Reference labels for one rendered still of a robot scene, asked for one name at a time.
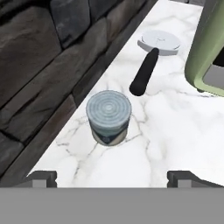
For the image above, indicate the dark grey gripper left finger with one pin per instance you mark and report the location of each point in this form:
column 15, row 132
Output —
column 43, row 178

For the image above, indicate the green toaster oven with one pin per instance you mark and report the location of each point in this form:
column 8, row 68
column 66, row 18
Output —
column 207, row 52

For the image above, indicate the blue and white food can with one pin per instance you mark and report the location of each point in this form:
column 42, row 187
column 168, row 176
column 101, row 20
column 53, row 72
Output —
column 108, row 116

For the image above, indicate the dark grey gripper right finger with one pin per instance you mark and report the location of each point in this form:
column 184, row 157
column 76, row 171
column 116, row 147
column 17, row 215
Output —
column 180, row 178

